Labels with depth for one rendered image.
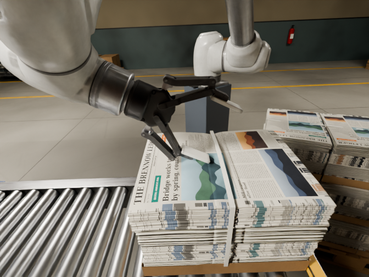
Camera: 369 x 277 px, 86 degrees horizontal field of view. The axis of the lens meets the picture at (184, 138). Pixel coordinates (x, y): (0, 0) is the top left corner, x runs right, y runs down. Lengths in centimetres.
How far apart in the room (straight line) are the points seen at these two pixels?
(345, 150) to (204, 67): 77
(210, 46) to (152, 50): 644
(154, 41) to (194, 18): 148
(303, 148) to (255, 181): 69
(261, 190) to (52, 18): 40
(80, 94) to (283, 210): 41
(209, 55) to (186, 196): 85
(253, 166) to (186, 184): 16
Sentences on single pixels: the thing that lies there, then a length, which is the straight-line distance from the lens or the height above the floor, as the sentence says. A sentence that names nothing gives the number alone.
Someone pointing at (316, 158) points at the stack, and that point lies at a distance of 114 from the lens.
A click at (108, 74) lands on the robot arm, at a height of 124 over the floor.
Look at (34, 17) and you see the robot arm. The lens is 26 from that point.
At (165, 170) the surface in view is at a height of 103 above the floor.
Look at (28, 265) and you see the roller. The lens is 74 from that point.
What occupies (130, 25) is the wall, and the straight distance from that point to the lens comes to 759.
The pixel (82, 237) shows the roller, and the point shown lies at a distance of 70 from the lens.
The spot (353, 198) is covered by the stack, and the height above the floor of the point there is 54.
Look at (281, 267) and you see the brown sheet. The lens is 58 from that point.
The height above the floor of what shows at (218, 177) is 103.
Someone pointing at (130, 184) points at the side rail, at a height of 80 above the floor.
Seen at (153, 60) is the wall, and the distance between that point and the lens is 755.
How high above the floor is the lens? 131
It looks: 30 degrees down
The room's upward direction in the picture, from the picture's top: 3 degrees counter-clockwise
